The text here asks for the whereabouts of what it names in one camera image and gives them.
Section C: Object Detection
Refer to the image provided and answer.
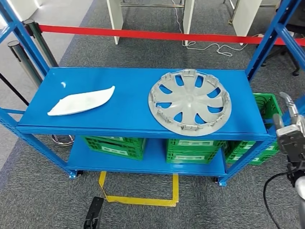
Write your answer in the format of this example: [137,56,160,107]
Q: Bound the black barrier strap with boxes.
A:
[0,73,29,106]

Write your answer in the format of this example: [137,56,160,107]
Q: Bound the chrome stanchion post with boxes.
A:
[23,19,59,68]
[8,40,75,146]

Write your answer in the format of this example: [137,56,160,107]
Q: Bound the yellow floor tape outline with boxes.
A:
[99,171,179,208]

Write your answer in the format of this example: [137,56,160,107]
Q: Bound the black office chair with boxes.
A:
[261,23,305,76]

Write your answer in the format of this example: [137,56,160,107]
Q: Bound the blue metal shelf rack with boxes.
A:
[0,0,305,187]

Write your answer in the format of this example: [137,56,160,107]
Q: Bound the white table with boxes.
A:
[106,0,195,45]
[223,0,263,46]

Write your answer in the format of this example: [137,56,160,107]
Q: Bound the white floor cable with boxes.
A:
[171,0,264,58]

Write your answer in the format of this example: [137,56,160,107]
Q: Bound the red barrier belt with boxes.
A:
[25,24,305,47]

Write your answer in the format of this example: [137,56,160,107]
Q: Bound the black robot foot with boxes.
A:
[83,196,105,229]

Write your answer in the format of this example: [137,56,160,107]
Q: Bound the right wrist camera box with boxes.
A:
[276,125,305,162]

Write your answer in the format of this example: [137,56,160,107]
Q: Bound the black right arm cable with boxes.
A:
[263,172,290,229]

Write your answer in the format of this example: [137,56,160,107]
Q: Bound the white curved plastic part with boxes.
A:
[47,85,115,116]

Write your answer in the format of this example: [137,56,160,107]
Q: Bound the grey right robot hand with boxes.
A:
[273,92,305,131]

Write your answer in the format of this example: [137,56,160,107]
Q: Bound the grey plastic wheel hubcap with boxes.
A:
[148,69,232,137]

